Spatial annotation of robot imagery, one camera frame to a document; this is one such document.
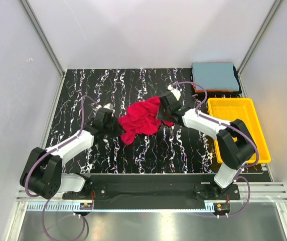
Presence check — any aluminium frame post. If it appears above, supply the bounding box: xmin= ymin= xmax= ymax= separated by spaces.
xmin=237 ymin=0 xmax=284 ymax=75
xmin=18 ymin=0 xmax=66 ymax=78

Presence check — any folded grey-blue shirt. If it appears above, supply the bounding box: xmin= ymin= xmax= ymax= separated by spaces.
xmin=192 ymin=63 xmax=232 ymax=90

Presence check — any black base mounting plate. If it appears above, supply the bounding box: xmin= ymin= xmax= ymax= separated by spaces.
xmin=63 ymin=174 xmax=240 ymax=208

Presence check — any red polo shirt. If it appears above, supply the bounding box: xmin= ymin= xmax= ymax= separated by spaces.
xmin=118 ymin=96 xmax=174 ymax=145

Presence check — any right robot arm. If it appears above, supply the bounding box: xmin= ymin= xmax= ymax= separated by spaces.
xmin=157 ymin=89 xmax=259 ymax=198

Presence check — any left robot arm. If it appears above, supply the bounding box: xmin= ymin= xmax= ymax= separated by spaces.
xmin=20 ymin=103 xmax=124 ymax=199

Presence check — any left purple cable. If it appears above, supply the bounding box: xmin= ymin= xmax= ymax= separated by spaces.
xmin=24 ymin=94 xmax=101 ymax=240

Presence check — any left aluminium frame post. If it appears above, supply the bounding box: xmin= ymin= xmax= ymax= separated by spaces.
xmin=18 ymin=0 xmax=66 ymax=78

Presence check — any right aluminium frame post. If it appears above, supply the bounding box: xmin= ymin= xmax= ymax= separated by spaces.
xmin=237 ymin=0 xmax=284 ymax=75

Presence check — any folded dark navy shirt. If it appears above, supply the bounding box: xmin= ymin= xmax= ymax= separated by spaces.
xmin=230 ymin=64 xmax=242 ymax=94

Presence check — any yellow plastic bin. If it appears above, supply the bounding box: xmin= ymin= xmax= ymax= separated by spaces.
xmin=207 ymin=98 xmax=271 ymax=164

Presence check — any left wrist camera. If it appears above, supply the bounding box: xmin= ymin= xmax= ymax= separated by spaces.
xmin=96 ymin=103 xmax=114 ymax=113

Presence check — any slotted cable duct rail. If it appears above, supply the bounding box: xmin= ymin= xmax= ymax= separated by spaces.
xmin=27 ymin=201 xmax=215 ymax=213

